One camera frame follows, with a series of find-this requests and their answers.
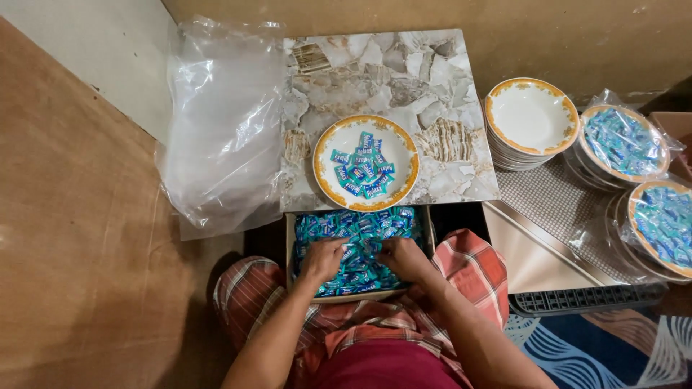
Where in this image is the stack of clear plastic bags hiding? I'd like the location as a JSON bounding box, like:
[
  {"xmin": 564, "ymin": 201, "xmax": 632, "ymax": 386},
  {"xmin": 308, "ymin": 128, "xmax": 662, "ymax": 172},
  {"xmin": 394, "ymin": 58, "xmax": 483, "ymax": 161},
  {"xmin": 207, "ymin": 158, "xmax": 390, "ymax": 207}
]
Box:
[{"xmin": 155, "ymin": 15, "xmax": 287, "ymax": 241}]

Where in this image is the maroon shirt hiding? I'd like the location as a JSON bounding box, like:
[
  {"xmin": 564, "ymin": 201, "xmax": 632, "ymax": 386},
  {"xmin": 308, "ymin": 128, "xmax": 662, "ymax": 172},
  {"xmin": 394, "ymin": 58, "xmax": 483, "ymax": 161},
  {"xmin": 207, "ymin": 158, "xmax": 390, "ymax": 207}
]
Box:
[{"xmin": 311, "ymin": 339, "xmax": 460, "ymax": 389}]

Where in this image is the pile of candies on plate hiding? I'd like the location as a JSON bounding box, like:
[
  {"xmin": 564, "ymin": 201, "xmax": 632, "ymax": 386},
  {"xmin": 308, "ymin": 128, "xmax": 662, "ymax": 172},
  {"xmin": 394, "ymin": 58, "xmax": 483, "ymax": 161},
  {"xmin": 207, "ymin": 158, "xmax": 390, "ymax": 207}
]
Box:
[{"xmin": 330, "ymin": 131, "xmax": 396, "ymax": 200}]

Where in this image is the blue patterned rug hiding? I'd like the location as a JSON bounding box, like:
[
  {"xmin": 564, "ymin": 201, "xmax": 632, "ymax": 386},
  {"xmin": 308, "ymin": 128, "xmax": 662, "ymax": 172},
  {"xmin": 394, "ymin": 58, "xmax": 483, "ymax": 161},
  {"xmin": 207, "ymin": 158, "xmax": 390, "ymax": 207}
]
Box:
[{"xmin": 503, "ymin": 309, "xmax": 692, "ymax": 389}]

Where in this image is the stack of bagged candy plates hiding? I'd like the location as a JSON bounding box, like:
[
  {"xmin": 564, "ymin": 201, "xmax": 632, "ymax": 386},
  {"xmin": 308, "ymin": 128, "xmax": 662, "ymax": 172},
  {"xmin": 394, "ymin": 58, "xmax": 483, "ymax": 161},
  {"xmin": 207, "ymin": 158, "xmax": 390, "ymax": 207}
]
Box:
[
  {"xmin": 562, "ymin": 89, "xmax": 686, "ymax": 191},
  {"xmin": 604, "ymin": 174, "xmax": 692, "ymax": 285}
]

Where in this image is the person's right hand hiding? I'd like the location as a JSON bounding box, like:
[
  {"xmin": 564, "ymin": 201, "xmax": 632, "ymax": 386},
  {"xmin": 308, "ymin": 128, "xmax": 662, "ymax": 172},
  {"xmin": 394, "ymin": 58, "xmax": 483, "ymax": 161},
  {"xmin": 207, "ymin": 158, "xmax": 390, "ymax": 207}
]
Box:
[{"xmin": 376, "ymin": 237, "xmax": 439, "ymax": 287}]

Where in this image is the plaid sarong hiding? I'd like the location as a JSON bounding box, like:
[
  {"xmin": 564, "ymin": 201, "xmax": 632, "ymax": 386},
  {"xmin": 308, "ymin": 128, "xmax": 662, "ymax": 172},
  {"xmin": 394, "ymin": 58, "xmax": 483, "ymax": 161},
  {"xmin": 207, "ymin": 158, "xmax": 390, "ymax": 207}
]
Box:
[{"xmin": 213, "ymin": 228, "xmax": 510, "ymax": 389}]

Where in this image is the cardboard box of candies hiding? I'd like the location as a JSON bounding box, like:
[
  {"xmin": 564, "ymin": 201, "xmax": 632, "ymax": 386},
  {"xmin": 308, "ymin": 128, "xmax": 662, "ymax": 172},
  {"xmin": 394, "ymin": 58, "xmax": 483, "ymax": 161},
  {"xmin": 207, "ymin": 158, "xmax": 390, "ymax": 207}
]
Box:
[{"xmin": 285, "ymin": 205, "xmax": 436, "ymax": 304}]

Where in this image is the marble pattern low table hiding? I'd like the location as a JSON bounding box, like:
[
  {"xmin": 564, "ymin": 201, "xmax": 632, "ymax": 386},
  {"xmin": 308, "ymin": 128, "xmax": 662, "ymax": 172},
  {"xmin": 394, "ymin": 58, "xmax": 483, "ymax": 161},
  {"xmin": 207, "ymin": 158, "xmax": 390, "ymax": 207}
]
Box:
[{"xmin": 279, "ymin": 28, "xmax": 501, "ymax": 213}]

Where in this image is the stack of empty white plates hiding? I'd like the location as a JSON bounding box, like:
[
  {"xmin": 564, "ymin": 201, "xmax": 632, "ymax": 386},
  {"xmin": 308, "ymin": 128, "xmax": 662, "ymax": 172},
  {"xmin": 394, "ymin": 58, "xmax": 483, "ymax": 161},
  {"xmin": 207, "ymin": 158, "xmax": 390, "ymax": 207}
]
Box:
[{"xmin": 484, "ymin": 77, "xmax": 581, "ymax": 172}]

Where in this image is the white plate with orange rim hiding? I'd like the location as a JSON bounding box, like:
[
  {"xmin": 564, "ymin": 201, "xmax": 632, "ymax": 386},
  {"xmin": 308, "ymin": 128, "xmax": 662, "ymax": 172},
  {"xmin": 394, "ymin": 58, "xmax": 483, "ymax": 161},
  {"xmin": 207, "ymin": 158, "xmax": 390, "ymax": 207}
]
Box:
[{"xmin": 312, "ymin": 114, "xmax": 421, "ymax": 213}]

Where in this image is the person's left hand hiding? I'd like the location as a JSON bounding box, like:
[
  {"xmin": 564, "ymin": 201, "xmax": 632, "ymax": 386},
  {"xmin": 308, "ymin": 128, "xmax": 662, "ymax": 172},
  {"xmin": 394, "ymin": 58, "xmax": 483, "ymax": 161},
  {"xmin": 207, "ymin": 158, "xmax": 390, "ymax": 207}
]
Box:
[{"xmin": 298, "ymin": 237, "xmax": 351, "ymax": 285}]

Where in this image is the metal tray with black rim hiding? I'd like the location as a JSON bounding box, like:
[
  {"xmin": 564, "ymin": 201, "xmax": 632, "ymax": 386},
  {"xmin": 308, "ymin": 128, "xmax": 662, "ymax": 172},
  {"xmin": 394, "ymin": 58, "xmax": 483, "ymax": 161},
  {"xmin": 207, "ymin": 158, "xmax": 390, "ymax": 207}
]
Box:
[{"xmin": 481, "ymin": 201, "xmax": 669, "ymax": 318}]

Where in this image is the heap of blue candy sachets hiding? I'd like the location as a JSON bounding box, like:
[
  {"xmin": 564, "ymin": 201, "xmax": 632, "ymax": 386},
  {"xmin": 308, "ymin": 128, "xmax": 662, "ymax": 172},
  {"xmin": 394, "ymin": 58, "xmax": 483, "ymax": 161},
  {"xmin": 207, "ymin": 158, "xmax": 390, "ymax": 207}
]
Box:
[{"xmin": 292, "ymin": 206, "xmax": 423, "ymax": 298}]

